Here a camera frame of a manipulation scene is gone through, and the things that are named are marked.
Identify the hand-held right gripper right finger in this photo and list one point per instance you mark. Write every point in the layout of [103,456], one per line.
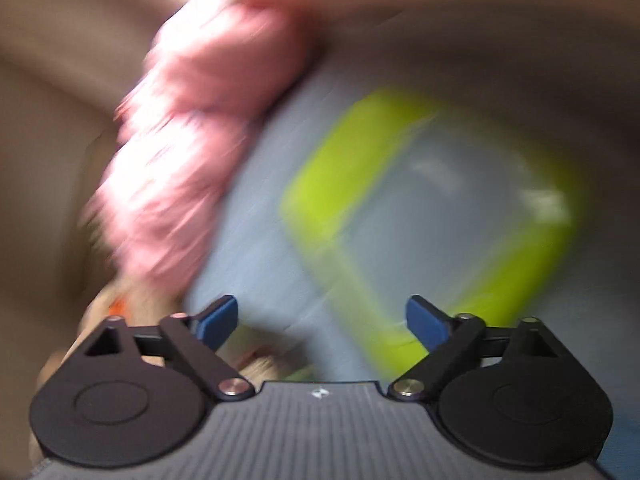
[425,322]

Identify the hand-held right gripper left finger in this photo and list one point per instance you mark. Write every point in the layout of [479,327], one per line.
[217,322]

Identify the green plastic box lid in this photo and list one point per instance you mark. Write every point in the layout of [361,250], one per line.
[350,170]

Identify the pink duvet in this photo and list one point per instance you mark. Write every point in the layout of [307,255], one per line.
[190,135]

